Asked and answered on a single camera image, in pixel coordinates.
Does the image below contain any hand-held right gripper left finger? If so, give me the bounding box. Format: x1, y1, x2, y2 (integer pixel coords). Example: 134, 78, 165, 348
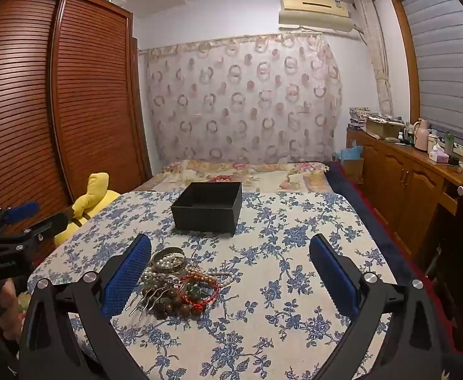
18, 233, 153, 380

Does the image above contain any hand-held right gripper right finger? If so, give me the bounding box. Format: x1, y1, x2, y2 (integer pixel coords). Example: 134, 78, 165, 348
308, 233, 447, 380

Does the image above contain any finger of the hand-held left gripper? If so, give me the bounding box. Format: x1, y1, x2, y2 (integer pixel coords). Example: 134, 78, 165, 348
0, 201, 41, 227
2, 212, 72, 243

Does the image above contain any metal hair comb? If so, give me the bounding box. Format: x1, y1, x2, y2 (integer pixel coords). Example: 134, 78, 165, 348
126, 280, 171, 320

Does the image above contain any pale jade bangle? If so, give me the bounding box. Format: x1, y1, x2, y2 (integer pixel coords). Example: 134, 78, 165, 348
150, 247, 185, 273

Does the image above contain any brown wooden bead bracelet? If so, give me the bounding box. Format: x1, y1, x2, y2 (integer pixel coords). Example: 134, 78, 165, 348
152, 288, 203, 320

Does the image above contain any red string bracelet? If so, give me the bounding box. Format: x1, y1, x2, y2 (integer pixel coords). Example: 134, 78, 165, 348
178, 276, 221, 306

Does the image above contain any green jade pendant necklace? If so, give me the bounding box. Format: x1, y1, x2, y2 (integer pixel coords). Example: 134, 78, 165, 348
190, 285, 240, 306

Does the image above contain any white pearl necklace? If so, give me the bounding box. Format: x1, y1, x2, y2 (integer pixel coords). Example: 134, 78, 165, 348
140, 255, 236, 286

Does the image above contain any black square box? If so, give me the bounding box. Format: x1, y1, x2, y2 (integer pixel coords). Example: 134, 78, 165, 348
171, 182, 242, 237

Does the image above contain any person's left hand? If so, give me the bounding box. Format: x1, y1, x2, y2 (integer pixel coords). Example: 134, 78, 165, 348
0, 279, 28, 338

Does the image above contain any yellow plush toy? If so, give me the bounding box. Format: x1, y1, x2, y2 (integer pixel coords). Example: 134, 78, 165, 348
54, 172, 121, 247

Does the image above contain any dark blue bed sheet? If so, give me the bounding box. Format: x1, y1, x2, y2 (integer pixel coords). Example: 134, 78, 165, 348
326, 161, 449, 297

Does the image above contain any blue floral tablecloth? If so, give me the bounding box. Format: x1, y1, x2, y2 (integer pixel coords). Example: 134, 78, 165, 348
26, 191, 392, 380

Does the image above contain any wooden sideboard cabinet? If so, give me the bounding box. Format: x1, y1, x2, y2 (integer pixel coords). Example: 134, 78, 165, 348
346, 126, 463, 349

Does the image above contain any brown slatted wardrobe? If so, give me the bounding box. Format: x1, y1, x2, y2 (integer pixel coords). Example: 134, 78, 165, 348
0, 0, 153, 246

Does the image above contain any floral bedspread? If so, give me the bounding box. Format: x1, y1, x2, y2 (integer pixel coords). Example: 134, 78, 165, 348
132, 159, 332, 193

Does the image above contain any cardboard box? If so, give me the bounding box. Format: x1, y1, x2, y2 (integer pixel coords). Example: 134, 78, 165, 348
365, 117, 403, 138

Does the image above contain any pink tissue box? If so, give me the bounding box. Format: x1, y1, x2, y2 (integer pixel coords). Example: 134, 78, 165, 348
429, 144, 450, 164

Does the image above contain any stack of papers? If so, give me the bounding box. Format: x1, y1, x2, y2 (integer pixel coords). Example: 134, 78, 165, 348
348, 106, 376, 128

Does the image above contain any pink thermos jug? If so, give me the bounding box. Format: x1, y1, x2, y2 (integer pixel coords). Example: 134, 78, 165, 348
413, 119, 432, 152

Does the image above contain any circle patterned curtain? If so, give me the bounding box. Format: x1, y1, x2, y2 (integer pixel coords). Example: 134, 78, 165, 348
142, 33, 343, 166

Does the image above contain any beige tied curtain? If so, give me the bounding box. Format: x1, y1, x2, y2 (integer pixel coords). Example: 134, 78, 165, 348
359, 0, 395, 116

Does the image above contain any wooden window frame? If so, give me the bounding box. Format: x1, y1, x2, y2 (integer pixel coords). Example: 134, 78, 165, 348
387, 0, 422, 124

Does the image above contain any wall air conditioner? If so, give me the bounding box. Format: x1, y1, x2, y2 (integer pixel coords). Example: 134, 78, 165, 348
278, 0, 353, 31

